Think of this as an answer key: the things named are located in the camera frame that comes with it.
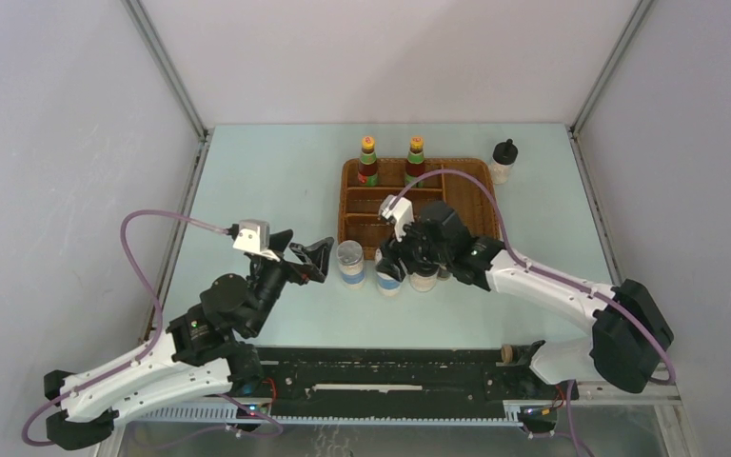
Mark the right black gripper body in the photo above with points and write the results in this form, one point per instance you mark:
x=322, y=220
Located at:
x=393, y=248

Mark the small wooden cork knob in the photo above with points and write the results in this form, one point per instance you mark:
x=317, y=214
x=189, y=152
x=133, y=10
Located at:
x=507, y=354

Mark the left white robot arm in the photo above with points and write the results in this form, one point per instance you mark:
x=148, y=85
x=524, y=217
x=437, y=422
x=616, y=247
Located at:
x=206, y=351

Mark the silver-lid salt jar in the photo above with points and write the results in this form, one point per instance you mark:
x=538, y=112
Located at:
x=386, y=285
x=351, y=263

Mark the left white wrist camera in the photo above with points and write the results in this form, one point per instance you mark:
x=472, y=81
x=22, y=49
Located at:
x=253, y=238

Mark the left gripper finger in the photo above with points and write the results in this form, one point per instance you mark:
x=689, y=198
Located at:
x=279, y=242
x=314, y=260

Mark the small black pepper jar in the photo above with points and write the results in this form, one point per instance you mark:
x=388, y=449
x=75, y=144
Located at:
x=443, y=274

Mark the brown wicker divided basket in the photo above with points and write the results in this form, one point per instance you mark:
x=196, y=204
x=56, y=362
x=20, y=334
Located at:
x=465, y=186

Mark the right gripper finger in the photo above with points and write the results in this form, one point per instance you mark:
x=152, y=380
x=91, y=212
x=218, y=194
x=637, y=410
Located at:
x=391, y=266
x=423, y=255

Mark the black-top clear shaker bottle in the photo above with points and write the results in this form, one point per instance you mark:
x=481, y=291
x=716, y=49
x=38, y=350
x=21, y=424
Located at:
x=503, y=158

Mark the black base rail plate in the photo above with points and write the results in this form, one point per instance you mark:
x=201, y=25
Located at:
x=400, y=384

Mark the yellow-cap sauce bottle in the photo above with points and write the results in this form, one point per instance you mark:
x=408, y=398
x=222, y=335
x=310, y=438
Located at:
x=415, y=159
x=368, y=163

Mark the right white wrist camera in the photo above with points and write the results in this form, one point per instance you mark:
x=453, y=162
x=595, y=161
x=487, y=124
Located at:
x=397, y=211

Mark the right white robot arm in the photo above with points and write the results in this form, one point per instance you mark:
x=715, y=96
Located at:
x=625, y=333

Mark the black-lid white spice jar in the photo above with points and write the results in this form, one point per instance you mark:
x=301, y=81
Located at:
x=424, y=279

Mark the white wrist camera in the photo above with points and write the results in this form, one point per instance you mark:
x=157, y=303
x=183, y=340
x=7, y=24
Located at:
x=253, y=238
x=397, y=211

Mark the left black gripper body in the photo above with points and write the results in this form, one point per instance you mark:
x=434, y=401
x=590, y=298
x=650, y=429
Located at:
x=271, y=277

